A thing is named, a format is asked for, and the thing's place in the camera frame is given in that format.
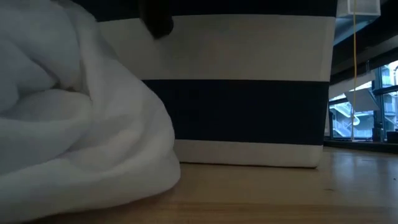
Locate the dark box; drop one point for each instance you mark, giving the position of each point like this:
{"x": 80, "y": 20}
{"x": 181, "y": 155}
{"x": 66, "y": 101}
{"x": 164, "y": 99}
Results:
{"x": 392, "y": 137}

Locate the dark low shelf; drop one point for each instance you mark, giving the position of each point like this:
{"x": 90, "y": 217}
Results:
{"x": 370, "y": 146}

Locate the white fleece garment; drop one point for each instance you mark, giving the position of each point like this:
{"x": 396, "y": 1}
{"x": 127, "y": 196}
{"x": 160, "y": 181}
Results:
{"x": 62, "y": 124}

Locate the white hanging box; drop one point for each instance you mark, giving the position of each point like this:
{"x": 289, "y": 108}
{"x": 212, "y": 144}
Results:
{"x": 363, "y": 7}

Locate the white hanging sheet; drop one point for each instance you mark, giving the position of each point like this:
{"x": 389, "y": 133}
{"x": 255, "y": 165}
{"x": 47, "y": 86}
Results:
{"x": 362, "y": 99}

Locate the glass window with dark frame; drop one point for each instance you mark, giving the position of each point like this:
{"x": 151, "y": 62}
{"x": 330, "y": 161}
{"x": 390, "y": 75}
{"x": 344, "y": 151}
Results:
{"x": 390, "y": 102}

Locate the navy white striped fabric bin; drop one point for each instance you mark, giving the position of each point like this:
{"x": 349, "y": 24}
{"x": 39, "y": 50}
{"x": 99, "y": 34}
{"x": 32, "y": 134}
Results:
{"x": 248, "y": 46}

